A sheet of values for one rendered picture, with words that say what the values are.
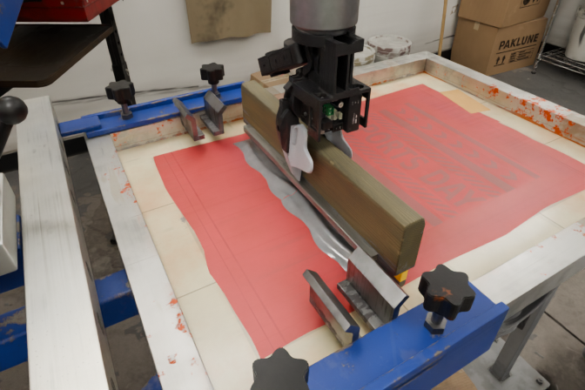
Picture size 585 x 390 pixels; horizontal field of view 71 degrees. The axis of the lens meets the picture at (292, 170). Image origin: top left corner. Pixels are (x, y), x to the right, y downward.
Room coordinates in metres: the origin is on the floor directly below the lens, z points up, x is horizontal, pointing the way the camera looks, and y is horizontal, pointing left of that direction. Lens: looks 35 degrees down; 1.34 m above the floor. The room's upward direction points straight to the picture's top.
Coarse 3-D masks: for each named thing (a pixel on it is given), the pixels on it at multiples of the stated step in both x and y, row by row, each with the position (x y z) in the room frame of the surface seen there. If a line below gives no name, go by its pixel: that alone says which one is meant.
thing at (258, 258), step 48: (528, 144) 0.62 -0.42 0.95; (528, 192) 0.48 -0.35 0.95; (576, 192) 0.48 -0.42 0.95; (240, 240) 0.38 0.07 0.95; (288, 240) 0.38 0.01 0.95; (432, 240) 0.38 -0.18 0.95; (480, 240) 0.38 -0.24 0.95; (240, 288) 0.31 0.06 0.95; (288, 288) 0.31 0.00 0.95; (336, 288) 0.31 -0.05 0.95; (288, 336) 0.25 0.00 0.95
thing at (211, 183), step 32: (384, 96) 0.81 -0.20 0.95; (416, 96) 0.81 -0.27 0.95; (480, 128) 0.67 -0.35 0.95; (160, 160) 0.57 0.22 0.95; (192, 160) 0.57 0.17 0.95; (224, 160) 0.57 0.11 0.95; (192, 192) 0.48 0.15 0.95; (224, 192) 0.48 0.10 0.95; (256, 192) 0.48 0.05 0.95; (192, 224) 0.41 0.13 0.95
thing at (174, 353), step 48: (480, 96) 0.80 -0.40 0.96; (528, 96) 0.74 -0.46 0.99; (96, 144) 0.56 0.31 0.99; (144, 144) 0.62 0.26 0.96; (144, 240) 0.35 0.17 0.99; (576, 240) 0.35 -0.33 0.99; (144, 288) 0.28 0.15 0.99; (480, 288) 0.28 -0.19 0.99; (528, 288) 0.28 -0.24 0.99; (192, 384) 0.18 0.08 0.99
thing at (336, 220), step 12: (252, 132) 0.60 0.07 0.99; (264, 144) 0.56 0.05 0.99; (276, 156) 0.53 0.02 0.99; (288, 168) 0.49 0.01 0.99; (300, 180) 0.46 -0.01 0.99; (312, 192) 0.44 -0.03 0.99; (324, 204) 0.41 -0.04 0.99; (324, 216) 0.40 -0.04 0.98; (336, 216) 0.39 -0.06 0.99; (336, 228) 0.38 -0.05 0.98; (348, 228) 0.37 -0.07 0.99; (348, 240) 0.35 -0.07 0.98; (360, 240) 0.35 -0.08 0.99; (372, 252) 0.33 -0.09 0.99
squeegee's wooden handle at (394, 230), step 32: (256, 96) 0.60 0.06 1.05; (256, 128) 0.60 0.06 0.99; (320, 160) 0.43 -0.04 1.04; (352, 160) 0.42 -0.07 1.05; (320, 192) 0.43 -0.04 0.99; (352, 192) 0.38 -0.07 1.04; (384, 192) 0.36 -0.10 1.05; (352, 224) 0.37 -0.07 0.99; (384, 224) 0.32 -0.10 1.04; (416, 224) 0.31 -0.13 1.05; (384, 256) 0.32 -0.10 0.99; (416, 256) 0.31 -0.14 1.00
